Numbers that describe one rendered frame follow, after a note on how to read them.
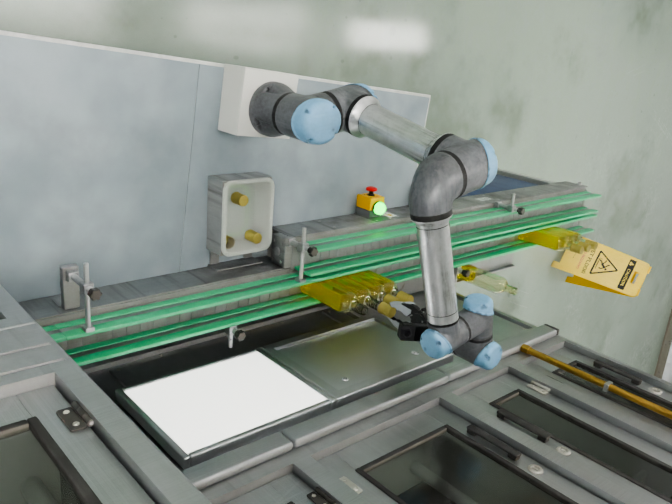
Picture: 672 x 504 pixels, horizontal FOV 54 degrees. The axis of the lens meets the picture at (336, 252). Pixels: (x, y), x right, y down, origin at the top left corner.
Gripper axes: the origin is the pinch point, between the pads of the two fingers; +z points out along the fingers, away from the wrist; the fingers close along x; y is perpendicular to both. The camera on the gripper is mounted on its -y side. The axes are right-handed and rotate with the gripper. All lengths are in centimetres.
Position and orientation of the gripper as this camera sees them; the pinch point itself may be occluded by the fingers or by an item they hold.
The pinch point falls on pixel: (390, 311)
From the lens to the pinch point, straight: 195.1
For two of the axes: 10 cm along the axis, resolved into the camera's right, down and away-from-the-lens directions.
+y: 7.5, -1.4, 6.5
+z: -6.6, -2.9, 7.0
